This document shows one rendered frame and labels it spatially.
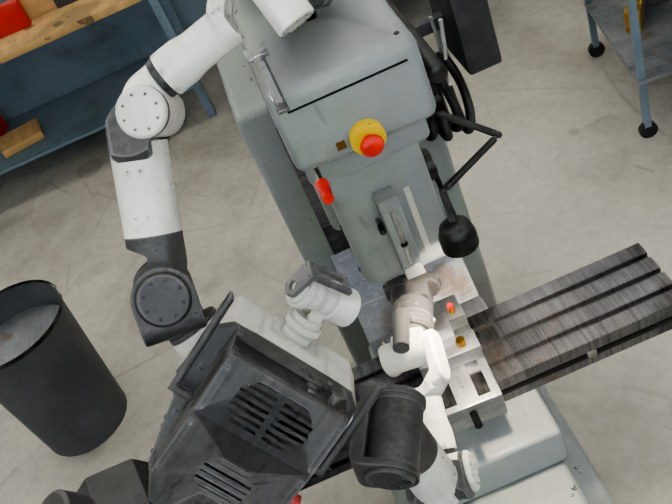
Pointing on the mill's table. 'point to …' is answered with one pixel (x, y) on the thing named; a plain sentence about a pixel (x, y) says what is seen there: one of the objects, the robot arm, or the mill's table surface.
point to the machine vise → (468, 379)
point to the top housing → (339, 75)
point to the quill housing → (362, 204)
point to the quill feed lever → (432, 168)
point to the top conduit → (436, 70)
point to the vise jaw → (459, 351)
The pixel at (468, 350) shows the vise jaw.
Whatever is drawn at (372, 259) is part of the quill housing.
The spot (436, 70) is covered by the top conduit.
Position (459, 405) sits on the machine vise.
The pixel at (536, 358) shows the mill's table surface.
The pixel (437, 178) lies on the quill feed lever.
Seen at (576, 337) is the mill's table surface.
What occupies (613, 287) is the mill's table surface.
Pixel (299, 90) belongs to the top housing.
